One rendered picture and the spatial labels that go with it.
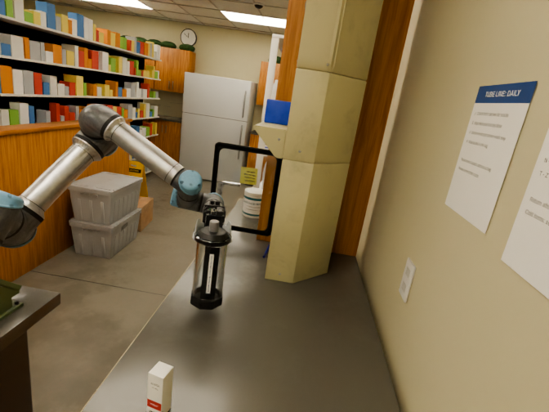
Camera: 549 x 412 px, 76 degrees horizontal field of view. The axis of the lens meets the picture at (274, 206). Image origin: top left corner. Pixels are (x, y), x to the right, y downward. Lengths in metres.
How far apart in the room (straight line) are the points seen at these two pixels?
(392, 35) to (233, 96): 4.80
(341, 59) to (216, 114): 5.14
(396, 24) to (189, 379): 1.45
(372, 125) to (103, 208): 2.47
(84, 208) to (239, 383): 2.75
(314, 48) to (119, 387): 1.08
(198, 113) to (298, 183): 5.23
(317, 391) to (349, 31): 1.06
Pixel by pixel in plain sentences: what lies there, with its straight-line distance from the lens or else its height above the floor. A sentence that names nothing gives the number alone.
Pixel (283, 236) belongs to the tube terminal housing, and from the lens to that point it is 1.32.
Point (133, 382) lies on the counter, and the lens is 0.97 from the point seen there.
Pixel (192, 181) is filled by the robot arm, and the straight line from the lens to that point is 1.17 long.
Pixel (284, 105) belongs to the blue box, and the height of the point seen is 1.59.
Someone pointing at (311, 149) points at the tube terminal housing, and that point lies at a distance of 1.23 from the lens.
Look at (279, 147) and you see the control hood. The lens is 1.24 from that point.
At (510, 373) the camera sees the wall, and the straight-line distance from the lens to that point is 0.69.
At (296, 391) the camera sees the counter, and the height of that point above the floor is 0.94.
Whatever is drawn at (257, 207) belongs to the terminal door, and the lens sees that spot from 1.62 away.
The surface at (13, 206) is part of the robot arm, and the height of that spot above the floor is 1.22.
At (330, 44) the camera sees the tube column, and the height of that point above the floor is 1.79.
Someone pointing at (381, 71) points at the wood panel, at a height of 1.77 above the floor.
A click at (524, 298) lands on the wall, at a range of 0.67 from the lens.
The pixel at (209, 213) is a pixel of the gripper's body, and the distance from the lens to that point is 1.15.
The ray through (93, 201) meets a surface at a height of 0.54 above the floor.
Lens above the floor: 1.61
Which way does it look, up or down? 17 degrees down
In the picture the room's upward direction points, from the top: 9 degrees clockwise
